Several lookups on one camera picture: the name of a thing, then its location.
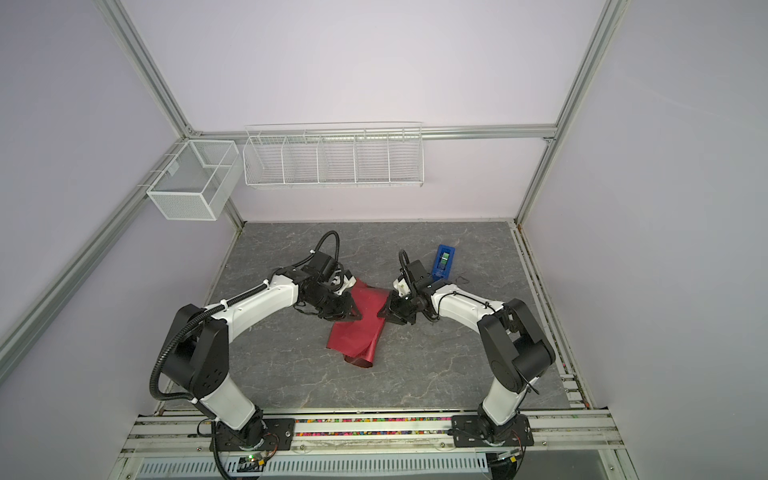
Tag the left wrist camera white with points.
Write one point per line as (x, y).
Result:
(342, 282)

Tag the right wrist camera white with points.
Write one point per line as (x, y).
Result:
(401, 287)

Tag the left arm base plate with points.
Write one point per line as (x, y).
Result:
(270, 434)

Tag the aluminium front rail frame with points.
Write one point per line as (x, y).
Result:
(182, 434)

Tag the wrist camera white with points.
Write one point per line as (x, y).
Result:
(401, 287)
(342, 282)

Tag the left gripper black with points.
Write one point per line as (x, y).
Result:
(347, 314)

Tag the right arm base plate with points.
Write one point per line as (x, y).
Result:
(474, 431)

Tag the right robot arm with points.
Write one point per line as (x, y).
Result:
(517, 349)

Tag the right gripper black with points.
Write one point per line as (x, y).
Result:
(392, 312)

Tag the small white mesh basket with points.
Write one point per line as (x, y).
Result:
(198, 180)

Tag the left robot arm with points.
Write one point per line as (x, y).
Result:
(194, 362)

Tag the white slotted cable duct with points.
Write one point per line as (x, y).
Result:
(339, 466)

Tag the long white wire basket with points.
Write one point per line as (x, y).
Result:
(325, 155)

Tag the blue tape dispenser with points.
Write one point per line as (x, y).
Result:
(443, 262)

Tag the dark red wrapping paper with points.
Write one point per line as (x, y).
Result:
(357, 340)

